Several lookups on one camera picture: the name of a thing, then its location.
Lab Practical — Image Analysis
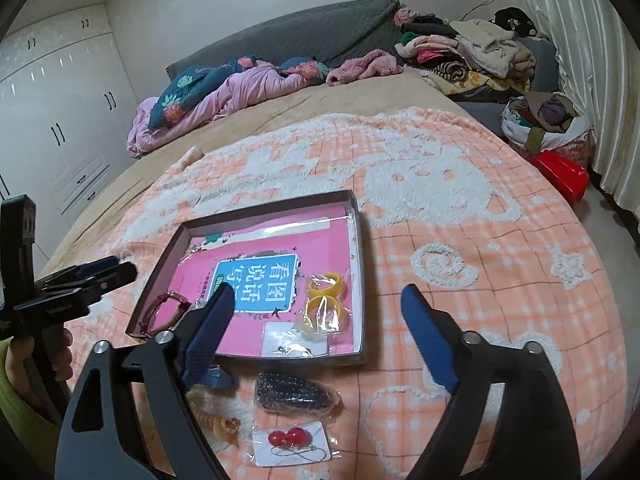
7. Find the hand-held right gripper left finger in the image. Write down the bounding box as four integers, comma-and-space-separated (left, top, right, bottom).
54, 282, 236, 480

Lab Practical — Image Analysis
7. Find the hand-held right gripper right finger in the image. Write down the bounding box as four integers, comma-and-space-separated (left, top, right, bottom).
400, 284, 583, 480

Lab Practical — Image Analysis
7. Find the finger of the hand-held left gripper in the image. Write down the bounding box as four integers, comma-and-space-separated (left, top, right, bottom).
35, 256, 121, 293
42, 261, 138, 306

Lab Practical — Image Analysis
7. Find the small blue box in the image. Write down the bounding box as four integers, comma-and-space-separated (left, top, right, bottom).
207, 362, 238, 390

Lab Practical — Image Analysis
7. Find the beige spiral hair tie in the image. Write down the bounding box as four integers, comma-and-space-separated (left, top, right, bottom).
187, 385, 242, 446

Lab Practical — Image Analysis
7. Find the black bead bracelet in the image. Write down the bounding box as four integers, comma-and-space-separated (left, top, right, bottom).
254, 370, 341, 417

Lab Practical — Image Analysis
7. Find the brown cardboard box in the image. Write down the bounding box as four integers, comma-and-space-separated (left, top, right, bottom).
125, 189, 370, 367

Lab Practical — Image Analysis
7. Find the red ball earrings card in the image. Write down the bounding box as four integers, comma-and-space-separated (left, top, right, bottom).
251, 420, 341, 468

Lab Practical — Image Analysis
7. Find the person's left forearm green sleeve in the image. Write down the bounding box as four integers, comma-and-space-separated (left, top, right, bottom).
0, 345, 57, 466

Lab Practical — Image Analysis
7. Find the person's left hand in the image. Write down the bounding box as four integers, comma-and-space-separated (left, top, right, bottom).
48, 328, 75, 386

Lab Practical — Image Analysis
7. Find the orange plaid blanket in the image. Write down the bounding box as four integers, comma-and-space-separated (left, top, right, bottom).
47, 105, 628, 480

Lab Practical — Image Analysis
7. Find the small clear earring bag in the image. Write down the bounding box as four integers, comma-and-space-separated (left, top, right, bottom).
262, 321, 331, 358

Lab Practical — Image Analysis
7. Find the pink book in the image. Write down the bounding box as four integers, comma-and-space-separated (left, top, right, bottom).
172, 215, 362, 356

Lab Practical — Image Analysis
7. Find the white wardrobe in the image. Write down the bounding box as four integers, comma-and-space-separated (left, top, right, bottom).
0, 2, 141, 211

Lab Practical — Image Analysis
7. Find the teal floral quilt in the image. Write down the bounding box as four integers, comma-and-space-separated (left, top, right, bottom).
159, 55, 331, 128

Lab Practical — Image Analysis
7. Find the red plastic stool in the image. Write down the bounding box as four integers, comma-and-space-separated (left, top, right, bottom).
529, 150, 591, 206

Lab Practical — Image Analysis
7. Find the pink quilt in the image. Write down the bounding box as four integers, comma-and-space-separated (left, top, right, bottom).
126, 62, 331, 157

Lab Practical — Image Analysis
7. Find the tan bed sheet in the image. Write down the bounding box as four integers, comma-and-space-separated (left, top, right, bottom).
35, 67, 506, 276

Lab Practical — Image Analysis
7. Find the pink fluffy garment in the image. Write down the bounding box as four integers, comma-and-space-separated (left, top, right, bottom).
326, 49, 405, 87

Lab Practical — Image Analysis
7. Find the pile of clothes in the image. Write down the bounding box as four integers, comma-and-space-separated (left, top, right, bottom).
394, 6, 538, 98

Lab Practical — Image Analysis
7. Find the grey armchair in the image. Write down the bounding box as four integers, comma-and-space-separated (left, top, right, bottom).
452, 35, 558, 136

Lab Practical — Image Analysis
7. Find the grey headboard cover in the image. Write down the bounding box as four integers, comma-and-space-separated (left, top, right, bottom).
165, 0, 406, 78

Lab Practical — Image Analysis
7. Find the cream curtain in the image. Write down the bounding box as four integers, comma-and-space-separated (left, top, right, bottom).
515, 0, 640, 246

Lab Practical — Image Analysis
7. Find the black garment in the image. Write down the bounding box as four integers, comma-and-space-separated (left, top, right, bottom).
495, 7, 538, 36

